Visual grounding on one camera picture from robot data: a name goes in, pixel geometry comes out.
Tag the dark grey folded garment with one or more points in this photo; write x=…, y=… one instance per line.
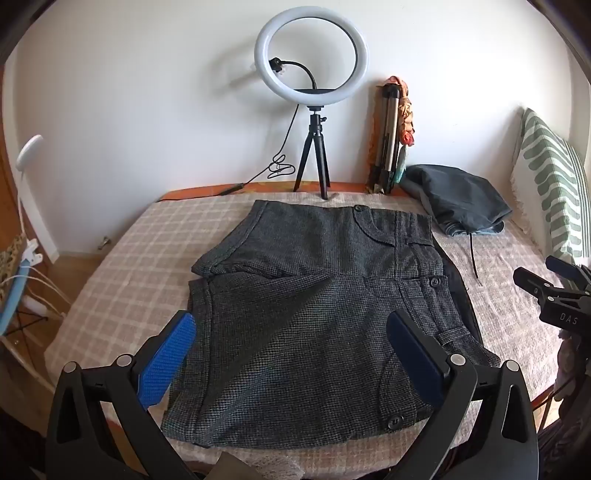
x=461, y=194

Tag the white desk lamp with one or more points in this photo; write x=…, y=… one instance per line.
x=30, y=150

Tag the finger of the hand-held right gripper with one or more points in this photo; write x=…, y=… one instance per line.
x=565, y=316
x=565, y=270

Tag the beige checked blanket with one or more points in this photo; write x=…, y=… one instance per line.
x=115, y=277

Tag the metal door stop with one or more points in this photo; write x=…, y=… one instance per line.
x=105, y=242

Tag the orange patterned bed sheet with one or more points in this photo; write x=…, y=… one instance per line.
x=194, y=191

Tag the black gooseneck phone holder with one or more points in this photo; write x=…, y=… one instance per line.
x=278, y=63

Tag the grey houndstooth pants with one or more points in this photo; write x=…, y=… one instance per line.
x=323, y=323

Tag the small black tripod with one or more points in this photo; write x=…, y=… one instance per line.
x=315, y=138

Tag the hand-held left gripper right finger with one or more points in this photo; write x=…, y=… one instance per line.
x=415, y=355

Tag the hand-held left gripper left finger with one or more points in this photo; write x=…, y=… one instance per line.
x=166, y=360

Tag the folded metal tripod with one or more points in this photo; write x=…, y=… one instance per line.
x=390, y=134

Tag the green and white pillow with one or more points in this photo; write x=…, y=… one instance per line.
x=549, y=175

